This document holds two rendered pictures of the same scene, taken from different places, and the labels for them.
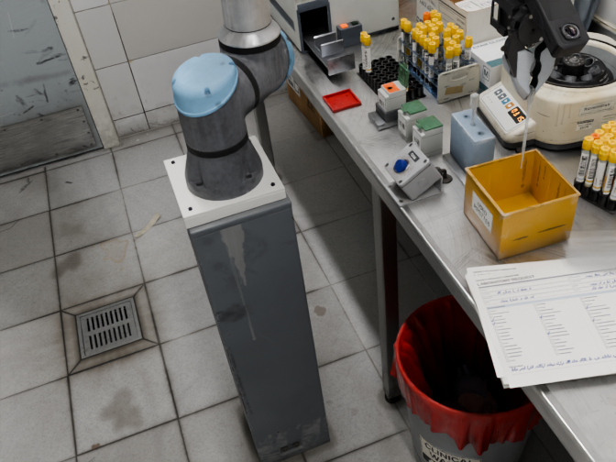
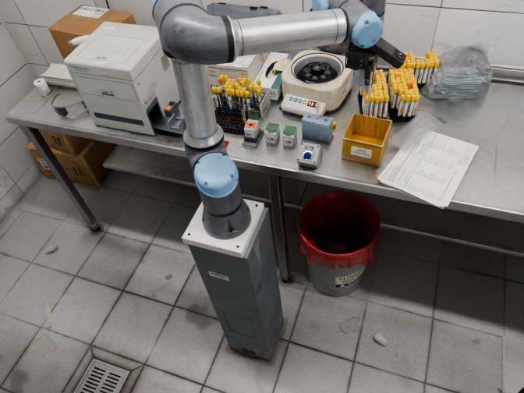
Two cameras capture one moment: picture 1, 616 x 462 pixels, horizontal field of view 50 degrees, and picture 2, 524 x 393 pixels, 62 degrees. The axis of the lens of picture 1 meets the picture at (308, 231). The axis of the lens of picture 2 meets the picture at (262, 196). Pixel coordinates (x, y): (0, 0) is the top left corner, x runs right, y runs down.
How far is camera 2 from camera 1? 0.87 m
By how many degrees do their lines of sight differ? 35
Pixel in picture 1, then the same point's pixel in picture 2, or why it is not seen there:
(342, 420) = not seen: hidden behind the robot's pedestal
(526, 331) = (425, 184)
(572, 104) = (340, 86)
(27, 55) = not seen: outside the picture
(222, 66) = (221, 159)
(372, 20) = (175, 97)
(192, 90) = (224, 180)
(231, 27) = (203, 136)
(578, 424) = (473, 200)
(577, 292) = (419, 158)
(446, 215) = (338, 164)
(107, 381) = not seen: outside the picture
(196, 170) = (226, 224)
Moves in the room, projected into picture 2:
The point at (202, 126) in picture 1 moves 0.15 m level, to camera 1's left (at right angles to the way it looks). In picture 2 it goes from (231, 197) to (198, 236)
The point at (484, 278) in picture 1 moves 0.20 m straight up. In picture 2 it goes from (387, 177) to (396, 130)
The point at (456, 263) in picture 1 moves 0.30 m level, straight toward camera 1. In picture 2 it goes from (368, 179) to (446, 235)
